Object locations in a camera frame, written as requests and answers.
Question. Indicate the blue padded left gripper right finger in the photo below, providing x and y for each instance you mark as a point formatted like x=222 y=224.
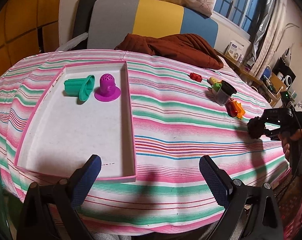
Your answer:
x=218 y=181

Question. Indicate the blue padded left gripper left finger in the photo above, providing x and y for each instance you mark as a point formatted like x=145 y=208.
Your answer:
x=82 y=180

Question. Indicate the orange plastic mould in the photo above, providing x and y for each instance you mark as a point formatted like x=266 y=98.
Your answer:
x=239 y=109

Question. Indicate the dark red plastic cylinder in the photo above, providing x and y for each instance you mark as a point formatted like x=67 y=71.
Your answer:
x=231 y=109

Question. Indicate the clear cup with black lid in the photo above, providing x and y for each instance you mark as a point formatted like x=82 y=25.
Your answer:
x=224 y=93

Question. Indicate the purple perforated plastic mould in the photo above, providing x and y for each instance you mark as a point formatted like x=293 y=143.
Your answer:
x=107 y=90

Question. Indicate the green plastic flanged mould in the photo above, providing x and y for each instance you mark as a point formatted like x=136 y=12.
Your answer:
x=81 y=87

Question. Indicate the dark brown flower mould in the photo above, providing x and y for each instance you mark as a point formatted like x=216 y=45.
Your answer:
x=255 y=127

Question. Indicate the wooden desk with clutter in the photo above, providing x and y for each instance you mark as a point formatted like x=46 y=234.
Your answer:
x=269 y=87

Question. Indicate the white tray with pink rim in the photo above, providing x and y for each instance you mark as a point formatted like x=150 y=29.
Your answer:
x=62 y=133

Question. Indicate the pink striped tablecloth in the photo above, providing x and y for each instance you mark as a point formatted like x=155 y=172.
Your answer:
x=175 y=121

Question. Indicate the yellow-green toy piece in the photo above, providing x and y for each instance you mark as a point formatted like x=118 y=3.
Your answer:
x=215 y=84

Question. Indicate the white cardboard box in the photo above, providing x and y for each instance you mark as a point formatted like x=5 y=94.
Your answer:
x=234 y=50

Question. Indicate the small red plastic block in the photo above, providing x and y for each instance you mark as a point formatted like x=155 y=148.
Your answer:
x=196 y=77

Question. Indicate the rust brown blanket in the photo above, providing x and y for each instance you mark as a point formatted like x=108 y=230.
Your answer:
x=186 y=48

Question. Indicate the grey yellow blue headboard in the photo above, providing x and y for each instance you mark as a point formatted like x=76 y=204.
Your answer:
x=112 y=20

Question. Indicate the black rolled mat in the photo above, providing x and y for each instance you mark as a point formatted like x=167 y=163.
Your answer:
x=83 y=16

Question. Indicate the window with white frame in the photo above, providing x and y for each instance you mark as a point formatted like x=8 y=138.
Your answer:
x=243 y=13

